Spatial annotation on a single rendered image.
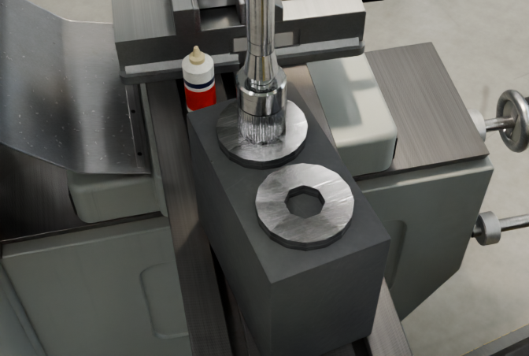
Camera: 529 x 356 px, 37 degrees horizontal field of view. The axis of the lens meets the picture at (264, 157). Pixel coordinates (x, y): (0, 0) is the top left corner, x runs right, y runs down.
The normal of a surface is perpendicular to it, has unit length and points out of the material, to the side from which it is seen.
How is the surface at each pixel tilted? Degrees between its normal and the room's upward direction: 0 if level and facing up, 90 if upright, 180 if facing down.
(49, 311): 90
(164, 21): 0
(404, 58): 0
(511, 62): 0
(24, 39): 45
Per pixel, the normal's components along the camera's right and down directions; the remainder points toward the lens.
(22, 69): 0.69, -0.57
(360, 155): 0.22, 0.75
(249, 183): 0.00, -0.64
